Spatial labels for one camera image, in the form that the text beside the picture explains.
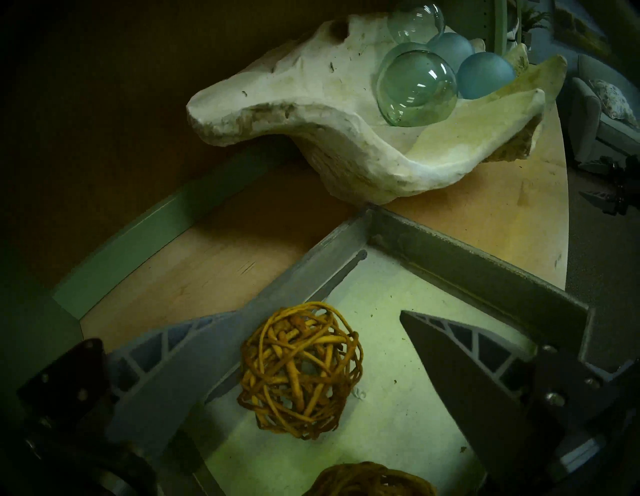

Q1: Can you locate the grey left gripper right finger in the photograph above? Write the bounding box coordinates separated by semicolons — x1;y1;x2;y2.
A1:
400;311;566;496

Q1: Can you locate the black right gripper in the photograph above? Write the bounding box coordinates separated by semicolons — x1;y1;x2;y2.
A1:
580;155;640;217

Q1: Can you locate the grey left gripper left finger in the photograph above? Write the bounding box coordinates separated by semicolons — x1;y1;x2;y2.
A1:
107;311;261;458

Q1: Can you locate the brown wicker ball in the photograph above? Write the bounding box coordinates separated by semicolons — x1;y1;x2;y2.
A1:
237;301;364;441
302;461;438;496

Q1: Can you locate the giant clam shell bowl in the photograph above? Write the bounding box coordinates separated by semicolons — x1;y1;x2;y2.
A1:
186;12;568;206

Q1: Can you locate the grey armchair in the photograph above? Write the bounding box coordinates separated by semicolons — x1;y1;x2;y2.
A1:
570;54;640;168

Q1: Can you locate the grey metal tray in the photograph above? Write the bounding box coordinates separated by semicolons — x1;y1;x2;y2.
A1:
160;205;598;496

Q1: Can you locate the patterned cushion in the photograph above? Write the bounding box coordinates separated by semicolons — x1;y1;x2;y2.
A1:
589;79;638;127

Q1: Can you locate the frosted blue glass ball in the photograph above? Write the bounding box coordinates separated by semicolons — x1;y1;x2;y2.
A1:
429;32;475;73
456;52;516;100

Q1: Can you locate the clear green glass ball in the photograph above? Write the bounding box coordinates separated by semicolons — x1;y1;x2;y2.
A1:
376;50;459;128

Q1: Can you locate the clear pale glass ball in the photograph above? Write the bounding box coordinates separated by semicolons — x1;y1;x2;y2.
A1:
387;2;446;46

